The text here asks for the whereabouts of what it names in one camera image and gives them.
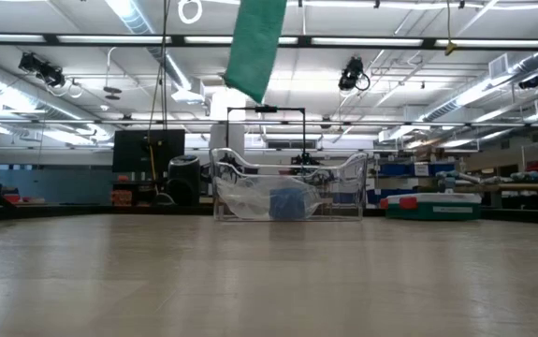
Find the blue storage bins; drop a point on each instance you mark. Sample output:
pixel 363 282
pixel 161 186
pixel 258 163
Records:
pixel 441 168

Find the overhead light bar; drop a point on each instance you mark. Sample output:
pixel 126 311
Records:
pixel 109 39

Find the black monitor screen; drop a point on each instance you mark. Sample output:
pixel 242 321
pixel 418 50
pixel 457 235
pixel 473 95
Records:
pixel 133 150

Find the wooden workbench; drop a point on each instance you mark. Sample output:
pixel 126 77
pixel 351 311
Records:
pixel 530 187

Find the orange storage boxes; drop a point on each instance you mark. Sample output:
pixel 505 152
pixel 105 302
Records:
pixel 121 197

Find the teal elastic bandage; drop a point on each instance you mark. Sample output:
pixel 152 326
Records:
pixel 254 47

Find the blue bandage roll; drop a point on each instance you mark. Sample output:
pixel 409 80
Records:
pixel 287 203

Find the yellow hanging plug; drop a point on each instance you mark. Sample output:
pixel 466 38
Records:
pixel 450 48

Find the clear plastic bin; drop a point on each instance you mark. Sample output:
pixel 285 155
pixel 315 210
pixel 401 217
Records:
pixel 350 208

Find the black rounded chair back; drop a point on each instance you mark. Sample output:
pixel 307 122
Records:
pixel 183 182

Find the white ceiling vent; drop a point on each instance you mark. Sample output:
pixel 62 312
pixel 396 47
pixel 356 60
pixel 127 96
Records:
pixel 498 67

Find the clear plastic bag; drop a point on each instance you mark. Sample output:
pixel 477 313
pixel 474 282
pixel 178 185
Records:
pixel 250 199

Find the black ceiling camera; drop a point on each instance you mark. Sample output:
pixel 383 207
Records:
pixel 46 72
pixel 529 83
pixel 353 74

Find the silver ventilation duct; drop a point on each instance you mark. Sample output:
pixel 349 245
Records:
pixel 484 89

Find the black background station frame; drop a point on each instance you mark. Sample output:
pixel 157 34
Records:
pixel 266 108

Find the black aluminium frame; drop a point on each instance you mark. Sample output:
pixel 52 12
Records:
pixel 86 210

